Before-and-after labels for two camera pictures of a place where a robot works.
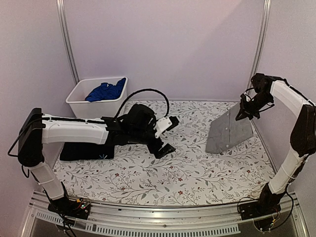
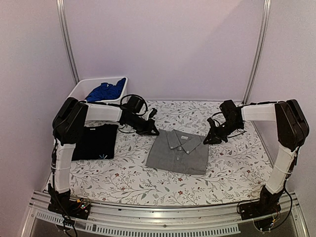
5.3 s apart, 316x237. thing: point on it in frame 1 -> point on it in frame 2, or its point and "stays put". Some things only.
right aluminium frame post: [260, 43] stays put
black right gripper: [245, 111] -> [216, 138]
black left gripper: [163, 151] -> [148, 130]
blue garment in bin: [105, 92] stays put
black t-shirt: [77, 151] stays put
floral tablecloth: [187, 175] stays put
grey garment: [225, 132] -> [175, 151]
